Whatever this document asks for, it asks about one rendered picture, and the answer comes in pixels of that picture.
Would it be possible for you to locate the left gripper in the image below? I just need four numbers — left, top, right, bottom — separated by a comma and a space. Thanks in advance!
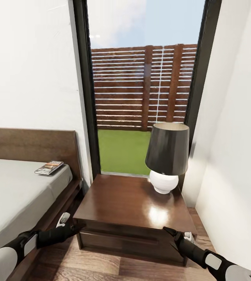
48, 223, 87, 246

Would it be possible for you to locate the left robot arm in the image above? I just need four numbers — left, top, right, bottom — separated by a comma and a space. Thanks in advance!
0, 213, 87, 281

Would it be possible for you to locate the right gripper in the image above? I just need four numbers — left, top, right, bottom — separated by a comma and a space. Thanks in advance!
163, 226, 197, 262

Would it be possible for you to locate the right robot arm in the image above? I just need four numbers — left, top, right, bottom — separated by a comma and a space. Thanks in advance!
163, 226, 251, 281

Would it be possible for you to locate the hardback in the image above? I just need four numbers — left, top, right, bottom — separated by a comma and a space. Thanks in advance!
35, 160, 64, 175

